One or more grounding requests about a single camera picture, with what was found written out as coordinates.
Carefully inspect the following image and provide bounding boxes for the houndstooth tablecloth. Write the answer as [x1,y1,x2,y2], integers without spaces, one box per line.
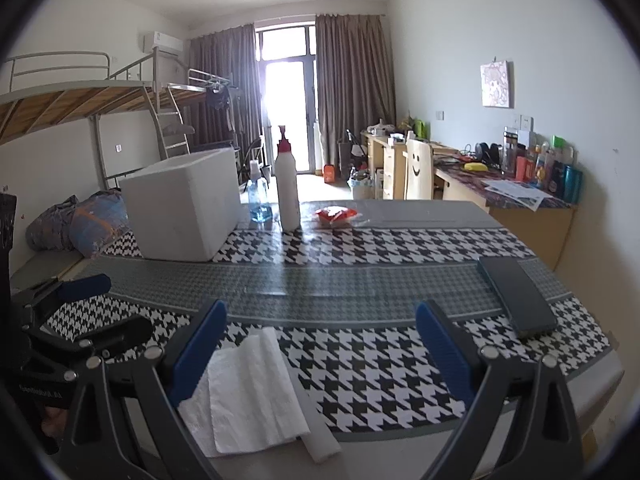
[45,199,626,480]

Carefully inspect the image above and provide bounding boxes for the white printed papers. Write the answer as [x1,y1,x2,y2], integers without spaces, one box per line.
[484,180,548,211]

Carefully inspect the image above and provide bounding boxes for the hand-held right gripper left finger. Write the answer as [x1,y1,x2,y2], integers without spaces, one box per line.
[62,299,228,480]

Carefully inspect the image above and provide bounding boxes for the grey metal bed ladder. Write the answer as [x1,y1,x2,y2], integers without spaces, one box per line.
[145,47,195,161]

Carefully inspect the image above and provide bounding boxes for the large metal bunk bed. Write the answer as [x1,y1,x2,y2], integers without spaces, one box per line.
[0,51,166,201]

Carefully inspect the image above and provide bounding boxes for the small metal bunk bed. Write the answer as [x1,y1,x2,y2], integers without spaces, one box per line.
[167,67,241,151]

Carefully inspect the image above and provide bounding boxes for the black rectangular case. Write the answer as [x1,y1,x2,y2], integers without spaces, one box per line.
[476,256,558,339]

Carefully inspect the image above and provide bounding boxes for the brown curtain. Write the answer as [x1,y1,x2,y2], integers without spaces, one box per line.
[315,12,397,178]
[189,24,263,161]

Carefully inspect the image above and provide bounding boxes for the dark hanging clothes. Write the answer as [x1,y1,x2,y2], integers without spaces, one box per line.
[207,85,231,111]

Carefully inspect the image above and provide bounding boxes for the wooden desk patterned cover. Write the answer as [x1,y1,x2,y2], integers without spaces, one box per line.
[432,147,578,271]

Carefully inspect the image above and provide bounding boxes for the white paper towel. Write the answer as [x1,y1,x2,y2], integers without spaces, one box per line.
[177,327,311,458]

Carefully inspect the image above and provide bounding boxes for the blue spray bottle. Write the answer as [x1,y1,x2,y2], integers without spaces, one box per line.
[247,160,273,223]

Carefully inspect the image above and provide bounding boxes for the grey cloth bundle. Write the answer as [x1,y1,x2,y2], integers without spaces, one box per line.
[26,195,81,252]

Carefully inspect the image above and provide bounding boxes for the cartoon wall picture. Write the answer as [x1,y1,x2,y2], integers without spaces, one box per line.
[480,61,513,109]

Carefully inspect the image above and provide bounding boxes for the wooden smiley chair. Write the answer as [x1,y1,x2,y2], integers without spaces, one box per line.
[405,139,435,201]

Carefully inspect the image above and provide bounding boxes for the row of toiletry bottles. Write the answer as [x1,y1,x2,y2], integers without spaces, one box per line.
[502,127,583,206]

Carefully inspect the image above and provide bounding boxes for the white foam strip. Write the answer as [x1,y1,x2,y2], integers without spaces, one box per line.
[297,430,342,462]

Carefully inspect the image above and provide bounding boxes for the white foam box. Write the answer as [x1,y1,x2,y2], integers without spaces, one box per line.
[119,147,242,262]

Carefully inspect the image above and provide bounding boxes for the metal bucket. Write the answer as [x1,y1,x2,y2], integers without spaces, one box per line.
[350,177,376,201]

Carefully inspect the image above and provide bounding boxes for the glass balcony door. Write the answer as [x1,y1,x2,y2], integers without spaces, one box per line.
[255,25,321,176]

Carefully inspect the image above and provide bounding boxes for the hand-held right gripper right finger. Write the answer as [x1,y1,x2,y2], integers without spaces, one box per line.
[415,300,585,480]

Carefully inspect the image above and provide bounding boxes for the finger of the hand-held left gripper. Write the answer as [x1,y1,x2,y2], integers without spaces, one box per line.
[20,274,113,328]
[22,316,153,360]

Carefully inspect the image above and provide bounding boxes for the white bottle red cap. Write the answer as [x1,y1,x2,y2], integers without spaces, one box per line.
[275,125,301,233]

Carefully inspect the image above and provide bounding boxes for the white air conditioner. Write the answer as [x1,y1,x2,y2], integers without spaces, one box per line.
[142,31,183,53]

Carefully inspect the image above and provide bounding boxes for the red white plastic packet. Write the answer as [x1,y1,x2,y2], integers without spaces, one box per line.
[314,205,361,228]

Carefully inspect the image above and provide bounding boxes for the black folding chair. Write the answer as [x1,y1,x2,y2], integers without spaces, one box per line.
[240,137,266,181]

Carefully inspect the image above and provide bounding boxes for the blue orange patterned quilt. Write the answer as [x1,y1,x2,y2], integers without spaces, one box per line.
[70,191,130,258]

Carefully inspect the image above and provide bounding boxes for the wooden desk with drawers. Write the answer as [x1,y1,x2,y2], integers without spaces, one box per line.
[361,132,408,200]

